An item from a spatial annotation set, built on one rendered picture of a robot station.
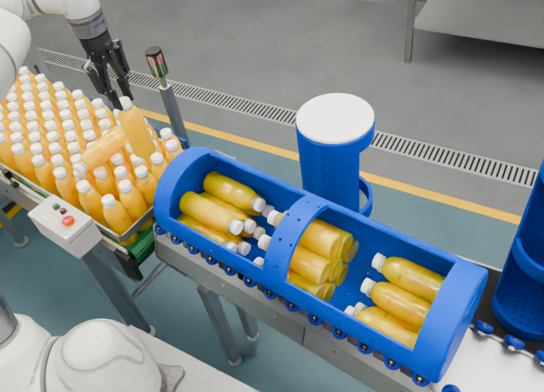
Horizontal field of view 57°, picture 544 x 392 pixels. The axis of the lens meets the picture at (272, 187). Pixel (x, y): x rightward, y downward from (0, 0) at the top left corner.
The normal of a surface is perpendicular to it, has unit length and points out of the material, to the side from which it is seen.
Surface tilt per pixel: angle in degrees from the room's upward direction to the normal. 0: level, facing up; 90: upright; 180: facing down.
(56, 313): 0
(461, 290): 3
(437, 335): 45
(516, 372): 0
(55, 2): 99
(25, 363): 64
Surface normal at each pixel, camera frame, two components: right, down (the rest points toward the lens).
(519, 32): -0.12, -0.68
